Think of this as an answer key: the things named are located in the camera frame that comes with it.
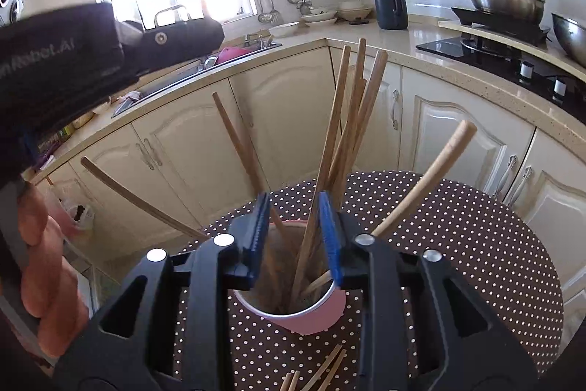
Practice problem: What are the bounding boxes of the pink cup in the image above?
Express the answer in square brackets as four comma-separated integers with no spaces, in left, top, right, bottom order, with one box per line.
[233,219,347,335]

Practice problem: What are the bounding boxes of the steel sink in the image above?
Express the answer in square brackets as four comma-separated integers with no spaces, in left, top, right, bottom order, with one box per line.
[112,37,283,118]

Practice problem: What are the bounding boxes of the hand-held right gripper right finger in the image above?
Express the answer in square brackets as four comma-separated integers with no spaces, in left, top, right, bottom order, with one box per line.
[318,192,538,391]

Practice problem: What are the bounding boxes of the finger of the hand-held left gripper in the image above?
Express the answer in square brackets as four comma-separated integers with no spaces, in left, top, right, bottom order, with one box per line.
[114,18,225,73]

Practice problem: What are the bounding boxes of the black induction cooker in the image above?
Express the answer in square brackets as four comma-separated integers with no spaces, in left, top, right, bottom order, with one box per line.
[451,6,551,44]

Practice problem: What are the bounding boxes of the steel faucet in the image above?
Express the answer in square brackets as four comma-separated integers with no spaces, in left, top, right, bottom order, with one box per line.
[154,5,189,27]

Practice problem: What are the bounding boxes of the bunch of wooden chopsticks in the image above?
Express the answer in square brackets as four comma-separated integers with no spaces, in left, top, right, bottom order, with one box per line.
[80,37,478,314]

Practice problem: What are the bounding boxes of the steel wok with lid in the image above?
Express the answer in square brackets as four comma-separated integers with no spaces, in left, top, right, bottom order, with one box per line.
[550,12,586,67]

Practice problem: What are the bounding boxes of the large white bowl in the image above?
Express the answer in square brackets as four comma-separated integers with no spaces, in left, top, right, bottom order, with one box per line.
[336,1,374,22]

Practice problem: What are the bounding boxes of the black gas stove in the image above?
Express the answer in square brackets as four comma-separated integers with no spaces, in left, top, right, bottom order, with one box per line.
[416,33,586,110]

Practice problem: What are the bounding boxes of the dark electric kettle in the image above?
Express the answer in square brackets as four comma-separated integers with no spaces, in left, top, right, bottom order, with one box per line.
[372,0,409,31]

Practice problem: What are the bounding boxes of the red plastic basin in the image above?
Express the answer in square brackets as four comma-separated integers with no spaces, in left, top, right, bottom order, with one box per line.
[215,47,250,64]

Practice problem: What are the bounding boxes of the cream lower kitchen cabinets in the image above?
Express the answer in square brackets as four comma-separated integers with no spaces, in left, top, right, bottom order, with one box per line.
[27,38,586,318]

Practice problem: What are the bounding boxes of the polka dot round table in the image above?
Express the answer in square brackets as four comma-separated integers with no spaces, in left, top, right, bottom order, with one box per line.
[174,170,565,391]

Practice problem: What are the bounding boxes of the person's left hand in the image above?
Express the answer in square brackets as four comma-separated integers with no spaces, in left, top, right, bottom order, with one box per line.
[18,182,90,357]

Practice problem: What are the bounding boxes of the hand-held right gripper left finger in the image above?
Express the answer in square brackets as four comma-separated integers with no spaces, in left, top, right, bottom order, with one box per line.
[55,192,271,391]

